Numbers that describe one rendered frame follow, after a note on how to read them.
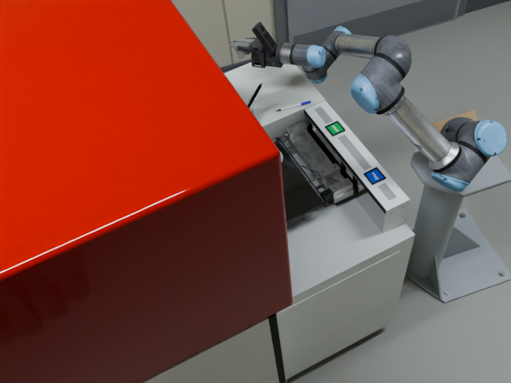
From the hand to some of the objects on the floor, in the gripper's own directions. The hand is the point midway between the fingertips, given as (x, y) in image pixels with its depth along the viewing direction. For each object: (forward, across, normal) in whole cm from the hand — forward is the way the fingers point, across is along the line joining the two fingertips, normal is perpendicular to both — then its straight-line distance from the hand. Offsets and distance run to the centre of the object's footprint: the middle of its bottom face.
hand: (233, 42), depth 214 cm
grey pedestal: (-80, +35, -125) cm, 152 cm away
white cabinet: (-11, -3, -124) cm, 125 cm away
